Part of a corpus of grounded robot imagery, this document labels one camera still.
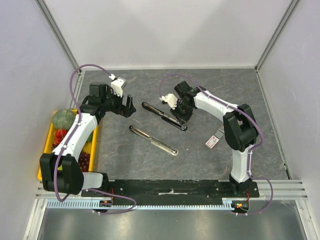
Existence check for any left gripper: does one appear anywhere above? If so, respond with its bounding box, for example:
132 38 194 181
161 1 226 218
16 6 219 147
101 86 136 118

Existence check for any red white staple box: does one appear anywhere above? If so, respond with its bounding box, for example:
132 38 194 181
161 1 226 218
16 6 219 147
205 126 225 149

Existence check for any silver and black stapler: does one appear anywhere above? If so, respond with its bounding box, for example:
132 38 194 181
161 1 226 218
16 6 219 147
129 125 179 156

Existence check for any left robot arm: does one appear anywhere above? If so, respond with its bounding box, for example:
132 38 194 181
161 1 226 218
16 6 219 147
39 78 136 197

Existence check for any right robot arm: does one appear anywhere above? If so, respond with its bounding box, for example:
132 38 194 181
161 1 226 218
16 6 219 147
161 81 260 197

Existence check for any green striped melon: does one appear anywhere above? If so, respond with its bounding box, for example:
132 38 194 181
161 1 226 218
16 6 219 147
52 109 76 131

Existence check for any purple grape bunch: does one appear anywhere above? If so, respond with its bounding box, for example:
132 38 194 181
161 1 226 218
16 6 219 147
78 152 90 172

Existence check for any red cherry tomato cluster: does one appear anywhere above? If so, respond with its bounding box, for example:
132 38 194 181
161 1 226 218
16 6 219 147
53 128 68 146

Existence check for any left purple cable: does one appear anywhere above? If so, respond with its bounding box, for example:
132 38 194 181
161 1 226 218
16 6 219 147
53 64 137 216

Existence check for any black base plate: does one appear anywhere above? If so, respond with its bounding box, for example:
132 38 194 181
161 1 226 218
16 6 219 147
81 178 261 201

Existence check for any grey cable duct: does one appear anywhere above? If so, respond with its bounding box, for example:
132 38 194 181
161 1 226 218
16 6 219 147
45 198 238 211

